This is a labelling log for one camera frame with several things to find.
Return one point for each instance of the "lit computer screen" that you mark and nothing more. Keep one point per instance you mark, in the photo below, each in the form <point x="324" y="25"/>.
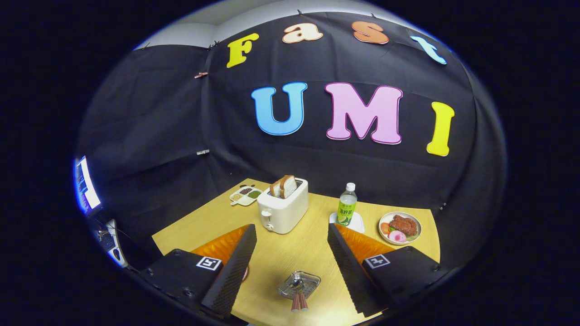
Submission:
<point x="86" y="185"/>

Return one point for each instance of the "pink round plate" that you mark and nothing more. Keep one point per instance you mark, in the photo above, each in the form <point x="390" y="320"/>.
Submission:
<point x="245" y="274"/>

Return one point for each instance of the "white edged dark device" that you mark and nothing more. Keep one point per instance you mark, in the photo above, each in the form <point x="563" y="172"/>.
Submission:
<point x="113" y="244"/>

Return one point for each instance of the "green label drink bottle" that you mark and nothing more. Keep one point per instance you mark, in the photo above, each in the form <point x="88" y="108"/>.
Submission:
<point x="346" y="210"/>

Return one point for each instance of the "white square coaster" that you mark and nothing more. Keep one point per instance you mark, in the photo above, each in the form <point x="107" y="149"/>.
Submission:
<point x="359" y="224"/>

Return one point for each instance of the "white compartment seasoning dish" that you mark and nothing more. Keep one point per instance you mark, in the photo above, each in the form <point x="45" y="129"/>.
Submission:
<point x="244" y="195"/>

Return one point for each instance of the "plate of toy food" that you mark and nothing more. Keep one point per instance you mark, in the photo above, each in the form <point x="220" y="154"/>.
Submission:
<point x="401" y="226"/>

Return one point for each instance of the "clear glass container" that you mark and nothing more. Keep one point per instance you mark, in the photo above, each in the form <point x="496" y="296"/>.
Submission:
<point x="310" y="280"/>

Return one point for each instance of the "white toaster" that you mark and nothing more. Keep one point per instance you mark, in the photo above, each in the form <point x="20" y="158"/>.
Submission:
<point x="285" y="213"/>

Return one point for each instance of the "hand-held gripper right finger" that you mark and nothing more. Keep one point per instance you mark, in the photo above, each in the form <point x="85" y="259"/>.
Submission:
<point x="346" y="271"/>

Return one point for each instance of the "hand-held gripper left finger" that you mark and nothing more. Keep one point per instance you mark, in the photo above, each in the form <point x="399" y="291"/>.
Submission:
<point x="235" y="271"/>

